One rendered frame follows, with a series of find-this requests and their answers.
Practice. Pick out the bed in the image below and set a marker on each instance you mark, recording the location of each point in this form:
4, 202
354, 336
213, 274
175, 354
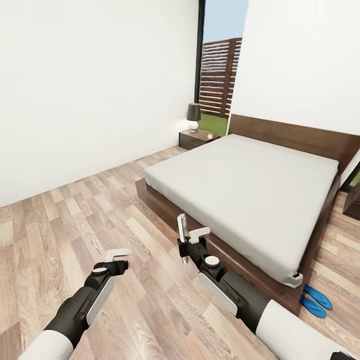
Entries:
265, 191

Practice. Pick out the sandal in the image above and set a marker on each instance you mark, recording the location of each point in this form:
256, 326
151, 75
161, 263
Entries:
313, 307
318, 297

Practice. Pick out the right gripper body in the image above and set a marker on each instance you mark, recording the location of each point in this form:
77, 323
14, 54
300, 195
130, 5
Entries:
187, 249

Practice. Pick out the hardback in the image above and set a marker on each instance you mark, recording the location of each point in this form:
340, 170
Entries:
183, 232

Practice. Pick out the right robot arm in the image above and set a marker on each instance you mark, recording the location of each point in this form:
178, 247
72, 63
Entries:
282, 332

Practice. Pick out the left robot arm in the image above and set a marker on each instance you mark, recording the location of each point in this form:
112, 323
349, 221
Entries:
76, 314

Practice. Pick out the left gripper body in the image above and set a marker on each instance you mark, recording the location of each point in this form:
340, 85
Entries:
117, 266

